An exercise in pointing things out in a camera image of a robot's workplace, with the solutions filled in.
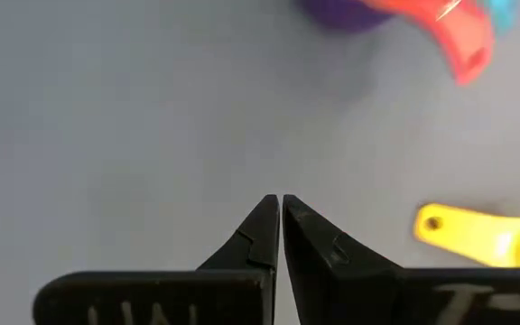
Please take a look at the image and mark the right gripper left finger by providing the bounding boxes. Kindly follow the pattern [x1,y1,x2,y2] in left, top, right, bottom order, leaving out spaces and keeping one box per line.
[32,193,282,325]

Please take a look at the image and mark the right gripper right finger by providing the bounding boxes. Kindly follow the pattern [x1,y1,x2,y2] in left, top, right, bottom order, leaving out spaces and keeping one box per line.
[282,193,520,325]

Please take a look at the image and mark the yellow measuring cup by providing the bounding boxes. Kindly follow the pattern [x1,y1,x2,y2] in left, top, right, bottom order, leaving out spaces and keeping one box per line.
[412,202,520,270]

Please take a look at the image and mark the red measuring cup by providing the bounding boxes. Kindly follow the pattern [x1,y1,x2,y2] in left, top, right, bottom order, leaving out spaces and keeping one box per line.
[363,0,496,87]

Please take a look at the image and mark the purple measuring cup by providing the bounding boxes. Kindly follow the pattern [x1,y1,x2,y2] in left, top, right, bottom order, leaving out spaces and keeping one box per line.
[293,0,396,33]

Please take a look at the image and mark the teal measuring cup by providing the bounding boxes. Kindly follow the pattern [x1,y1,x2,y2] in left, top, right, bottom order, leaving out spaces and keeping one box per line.
[483,0,520,35]

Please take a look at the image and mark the grey table mat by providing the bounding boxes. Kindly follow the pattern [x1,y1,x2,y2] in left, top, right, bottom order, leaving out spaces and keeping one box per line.
[0,0,520,325]

